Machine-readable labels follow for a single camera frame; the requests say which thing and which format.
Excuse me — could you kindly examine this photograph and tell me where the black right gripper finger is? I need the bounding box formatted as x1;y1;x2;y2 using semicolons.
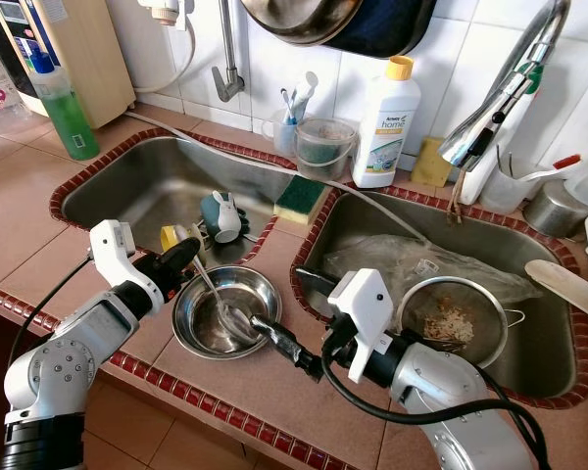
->
249;314;327;381
292;266;344;305

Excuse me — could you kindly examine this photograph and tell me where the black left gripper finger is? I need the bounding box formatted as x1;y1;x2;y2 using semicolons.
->
172;250;205;291
159;236;203;267

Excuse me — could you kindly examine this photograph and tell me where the yellow plastic bowl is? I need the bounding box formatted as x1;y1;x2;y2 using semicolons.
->
159;225;189;252

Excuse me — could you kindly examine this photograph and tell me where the blue cup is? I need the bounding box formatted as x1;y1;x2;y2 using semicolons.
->
200;189;251;244

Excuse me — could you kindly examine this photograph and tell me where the metal spoon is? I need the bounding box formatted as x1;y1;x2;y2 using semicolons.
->
191;257;261;346

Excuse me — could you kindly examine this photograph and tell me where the steel bowl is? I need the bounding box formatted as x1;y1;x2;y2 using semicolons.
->
172;264;282;360

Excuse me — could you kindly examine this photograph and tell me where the small steel sink basin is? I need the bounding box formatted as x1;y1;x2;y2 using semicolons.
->
51;127;310;265

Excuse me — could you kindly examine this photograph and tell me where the large steel sink basin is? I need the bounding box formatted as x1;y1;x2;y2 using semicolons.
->
289;186;584;407

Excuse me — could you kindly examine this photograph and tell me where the green yellow sponge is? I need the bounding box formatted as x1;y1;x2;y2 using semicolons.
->
274;174;324;224

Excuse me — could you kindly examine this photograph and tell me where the clear plastic bag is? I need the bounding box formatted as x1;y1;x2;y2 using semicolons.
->
323;233;540;309

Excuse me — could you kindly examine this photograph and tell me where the steel strainer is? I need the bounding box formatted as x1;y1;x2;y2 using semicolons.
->
395;276;525;368

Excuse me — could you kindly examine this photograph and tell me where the clear plastic small bucket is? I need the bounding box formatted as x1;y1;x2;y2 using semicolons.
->
294;117;361;182

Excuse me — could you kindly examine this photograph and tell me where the white toothbrush cup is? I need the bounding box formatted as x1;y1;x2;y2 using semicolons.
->
263;108;300;158

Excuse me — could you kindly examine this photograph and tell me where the yellow cleaning cloth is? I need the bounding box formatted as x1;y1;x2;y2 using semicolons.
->
412;137;457;189

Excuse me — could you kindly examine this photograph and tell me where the green dish soap bottle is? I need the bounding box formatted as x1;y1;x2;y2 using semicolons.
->
29;39;101;163

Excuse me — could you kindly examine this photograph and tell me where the white detergent bottle yellow cap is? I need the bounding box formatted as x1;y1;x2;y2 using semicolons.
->
351;56;422;190

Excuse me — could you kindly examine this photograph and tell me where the blue toothbrush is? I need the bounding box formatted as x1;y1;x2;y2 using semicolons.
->
280;88;297;126

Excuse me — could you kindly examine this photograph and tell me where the clear plastic utensil container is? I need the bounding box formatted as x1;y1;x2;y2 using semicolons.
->
478;157;535;214

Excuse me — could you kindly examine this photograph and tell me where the beige water purifier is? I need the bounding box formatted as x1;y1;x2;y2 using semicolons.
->
0;0;138;131

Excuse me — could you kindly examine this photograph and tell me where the chrome pull-out faucet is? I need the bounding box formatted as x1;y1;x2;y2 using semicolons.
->
439;0;574;175

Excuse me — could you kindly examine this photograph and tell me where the clear plastic bottle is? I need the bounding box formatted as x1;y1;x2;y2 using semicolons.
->
0;59;30;133

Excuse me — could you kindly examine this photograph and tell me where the wooden spatula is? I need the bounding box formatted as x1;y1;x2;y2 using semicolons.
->
524;258;588;322

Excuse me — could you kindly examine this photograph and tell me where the hanging steel pan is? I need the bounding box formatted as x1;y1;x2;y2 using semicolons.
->
238;0;373;47

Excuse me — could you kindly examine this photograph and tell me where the hanging dark blue pan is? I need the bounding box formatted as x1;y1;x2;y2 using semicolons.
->
323;0;440;60

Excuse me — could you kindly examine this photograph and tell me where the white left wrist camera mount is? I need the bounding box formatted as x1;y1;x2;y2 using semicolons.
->
90;219;138;314

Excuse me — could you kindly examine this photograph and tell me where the chrome wall tap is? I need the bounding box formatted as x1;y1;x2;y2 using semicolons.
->
213;0;246;104

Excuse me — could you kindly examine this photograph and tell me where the white wall valve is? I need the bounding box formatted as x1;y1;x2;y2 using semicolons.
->
137;0;189;30

